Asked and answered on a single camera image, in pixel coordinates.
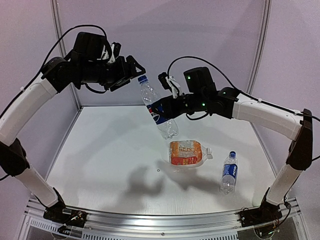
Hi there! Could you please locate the Pepsi bottle blue label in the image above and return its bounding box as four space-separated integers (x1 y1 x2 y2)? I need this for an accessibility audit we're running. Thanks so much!
137 75 180 140

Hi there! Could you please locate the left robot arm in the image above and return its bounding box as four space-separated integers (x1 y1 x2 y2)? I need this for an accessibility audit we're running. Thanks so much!
0 58 138 239

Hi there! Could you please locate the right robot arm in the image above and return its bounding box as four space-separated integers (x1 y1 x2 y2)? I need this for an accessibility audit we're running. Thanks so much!
149 87 314 227

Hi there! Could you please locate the orange label flat bottle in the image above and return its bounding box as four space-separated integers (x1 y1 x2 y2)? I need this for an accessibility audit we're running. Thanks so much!
168 140 214 168

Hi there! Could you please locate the clear bottle blue text label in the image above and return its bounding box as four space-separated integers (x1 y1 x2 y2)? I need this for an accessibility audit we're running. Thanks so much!
219 151 238 195

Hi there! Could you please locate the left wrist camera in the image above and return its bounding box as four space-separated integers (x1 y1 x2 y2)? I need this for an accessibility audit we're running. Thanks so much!
101 42 122 64

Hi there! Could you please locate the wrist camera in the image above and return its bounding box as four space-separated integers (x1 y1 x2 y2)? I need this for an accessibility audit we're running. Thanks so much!
101 42 122 64
158 72 183 99

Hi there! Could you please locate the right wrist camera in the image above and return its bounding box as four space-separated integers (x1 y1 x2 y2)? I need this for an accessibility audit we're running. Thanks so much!
158 72 183 99

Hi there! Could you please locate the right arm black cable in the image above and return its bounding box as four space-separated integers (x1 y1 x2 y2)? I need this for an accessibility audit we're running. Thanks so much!
166 56 320 161

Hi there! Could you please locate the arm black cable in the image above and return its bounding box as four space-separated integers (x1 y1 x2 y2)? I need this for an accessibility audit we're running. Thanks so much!
166 56 320 161
0 24 108 181

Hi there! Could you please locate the left corner aluminium post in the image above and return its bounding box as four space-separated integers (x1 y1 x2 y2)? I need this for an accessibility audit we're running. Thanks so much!
50 0 83 112

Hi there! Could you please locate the corner aluminium post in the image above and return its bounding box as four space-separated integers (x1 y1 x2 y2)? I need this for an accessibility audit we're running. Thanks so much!
50 0 83 112
245 0 272 94

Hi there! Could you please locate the aluminium table frame rail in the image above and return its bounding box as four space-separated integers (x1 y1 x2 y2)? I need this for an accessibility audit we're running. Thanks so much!
16 197 309 240

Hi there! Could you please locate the right corner aluminium post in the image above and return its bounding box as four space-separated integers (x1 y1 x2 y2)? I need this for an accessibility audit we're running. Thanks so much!
245 0 272 94

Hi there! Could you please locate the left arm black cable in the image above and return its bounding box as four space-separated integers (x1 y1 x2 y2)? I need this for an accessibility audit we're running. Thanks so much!
0 24 108 181

